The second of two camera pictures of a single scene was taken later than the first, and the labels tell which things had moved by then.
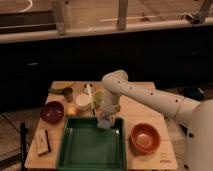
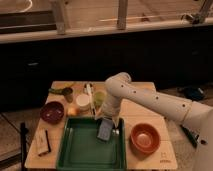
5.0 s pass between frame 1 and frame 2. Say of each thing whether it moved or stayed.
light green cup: stayed
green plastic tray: stayed
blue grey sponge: moved
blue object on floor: stayed
